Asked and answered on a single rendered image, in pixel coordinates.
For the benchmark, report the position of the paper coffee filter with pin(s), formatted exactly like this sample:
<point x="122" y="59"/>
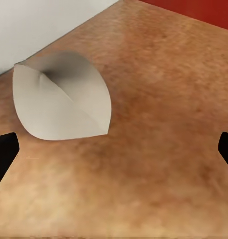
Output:
<point x="61" y="96"/>

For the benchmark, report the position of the countertop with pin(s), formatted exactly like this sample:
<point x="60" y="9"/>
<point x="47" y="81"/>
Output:
<point x="157" y="173"/>

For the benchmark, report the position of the fridge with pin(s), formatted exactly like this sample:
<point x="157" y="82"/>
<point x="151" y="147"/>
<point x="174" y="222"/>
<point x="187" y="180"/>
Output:
<point x="29" y="26"/>

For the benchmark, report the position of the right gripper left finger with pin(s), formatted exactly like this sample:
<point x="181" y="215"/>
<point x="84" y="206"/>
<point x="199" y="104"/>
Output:
<point x="9" y="148"/>

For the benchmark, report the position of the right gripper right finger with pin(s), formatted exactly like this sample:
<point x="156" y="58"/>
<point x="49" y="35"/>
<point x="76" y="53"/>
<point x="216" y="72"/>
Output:
<point x="223" y="146"/>

